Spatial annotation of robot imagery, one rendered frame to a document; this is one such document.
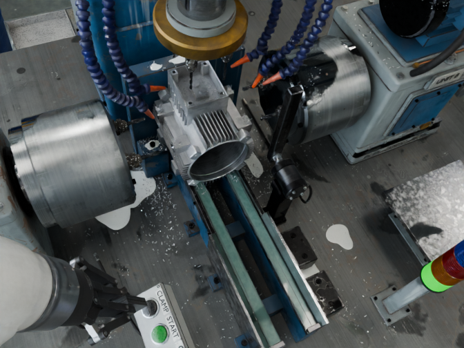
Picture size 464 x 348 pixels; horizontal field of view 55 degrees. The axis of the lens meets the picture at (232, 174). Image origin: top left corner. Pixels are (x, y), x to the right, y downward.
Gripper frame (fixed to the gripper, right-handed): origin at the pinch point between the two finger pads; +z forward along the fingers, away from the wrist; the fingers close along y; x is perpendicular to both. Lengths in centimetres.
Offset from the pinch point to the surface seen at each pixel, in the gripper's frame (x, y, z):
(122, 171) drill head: -5.4, 26.7, 5.4
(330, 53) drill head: -58, 37, 23
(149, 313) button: 0.3, -1.0, 7.4
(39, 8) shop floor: 41, 221, 108
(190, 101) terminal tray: -24.0, 36.4, 10.2
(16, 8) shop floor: 53, 225, 102
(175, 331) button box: -2.7, -6.0, 8.0
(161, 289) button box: -3.1, 2.0, 8.1
